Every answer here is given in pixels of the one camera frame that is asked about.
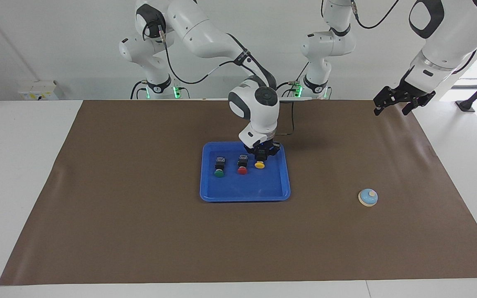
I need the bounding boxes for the black arm gripper cable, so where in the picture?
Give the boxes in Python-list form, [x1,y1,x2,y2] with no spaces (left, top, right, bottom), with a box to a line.
[142,20,295,137]
[351,0,400,30]

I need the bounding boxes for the green push button switch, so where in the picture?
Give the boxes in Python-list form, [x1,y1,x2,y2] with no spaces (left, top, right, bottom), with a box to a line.
[214,156,227,178]

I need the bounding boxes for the black arm base cable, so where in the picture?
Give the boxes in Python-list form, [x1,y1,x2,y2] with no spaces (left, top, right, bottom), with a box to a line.
[270,62,310,99]
[130,79,148,100]

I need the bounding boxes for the white wall electrical box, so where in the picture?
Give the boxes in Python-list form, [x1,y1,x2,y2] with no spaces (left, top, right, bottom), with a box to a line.
[18,80,59,101]

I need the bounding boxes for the blue plastic tray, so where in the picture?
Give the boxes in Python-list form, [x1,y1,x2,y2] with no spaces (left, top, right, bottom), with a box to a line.
[200,141,292,203]

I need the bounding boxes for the black right arm gripper cable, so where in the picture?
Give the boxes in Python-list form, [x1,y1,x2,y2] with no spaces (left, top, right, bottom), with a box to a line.
[142,20,295,137]

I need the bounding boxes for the brown table mat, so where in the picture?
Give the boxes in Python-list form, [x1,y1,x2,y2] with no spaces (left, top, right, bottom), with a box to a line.
[0,99,477,286]

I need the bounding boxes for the black right arm base cable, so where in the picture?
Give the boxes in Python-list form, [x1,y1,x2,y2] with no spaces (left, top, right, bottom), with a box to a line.
[130,79,148,100]

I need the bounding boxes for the light blue call bell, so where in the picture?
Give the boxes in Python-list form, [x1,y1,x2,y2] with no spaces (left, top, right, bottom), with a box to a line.
[358,188,379,207]

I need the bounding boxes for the black left arm gripper cable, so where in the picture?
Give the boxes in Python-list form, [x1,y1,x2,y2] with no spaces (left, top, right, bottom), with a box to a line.
[351,0,400,30]

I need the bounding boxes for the black left arm base cable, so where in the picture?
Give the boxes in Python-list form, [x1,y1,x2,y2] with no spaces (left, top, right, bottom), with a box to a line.
[270,62,310,99]

